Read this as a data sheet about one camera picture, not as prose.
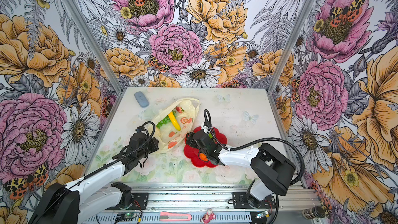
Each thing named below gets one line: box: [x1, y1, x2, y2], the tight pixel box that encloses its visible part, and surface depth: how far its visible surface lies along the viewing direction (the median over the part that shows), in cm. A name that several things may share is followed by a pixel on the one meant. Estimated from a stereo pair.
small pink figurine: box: [199, 208, 216, 224], surface depth 70 cm
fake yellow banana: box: [167, 110, 181, 132], surface depth 101 cm
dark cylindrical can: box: [301, 205, 326, 220], surface depth 66 cm
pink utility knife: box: [159, 211, 193, 222], surface depth 71 cm
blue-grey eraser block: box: [134, 91, 150, 108], surface depth 115 cm
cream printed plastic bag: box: [151, 98, 201, 153], surface depth 101 cm
